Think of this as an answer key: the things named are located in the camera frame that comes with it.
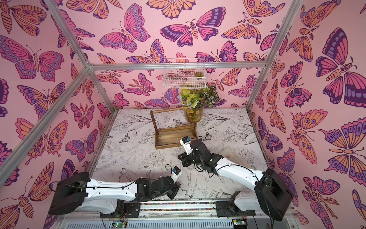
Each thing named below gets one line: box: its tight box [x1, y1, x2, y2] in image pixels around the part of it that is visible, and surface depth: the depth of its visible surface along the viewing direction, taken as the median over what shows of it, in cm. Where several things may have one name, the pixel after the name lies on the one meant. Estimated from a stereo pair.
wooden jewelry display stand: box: [149, 106, 198, 150], surface depth 105 cm
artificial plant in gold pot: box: [179, 85, 221, 124], surface depth 103 cm
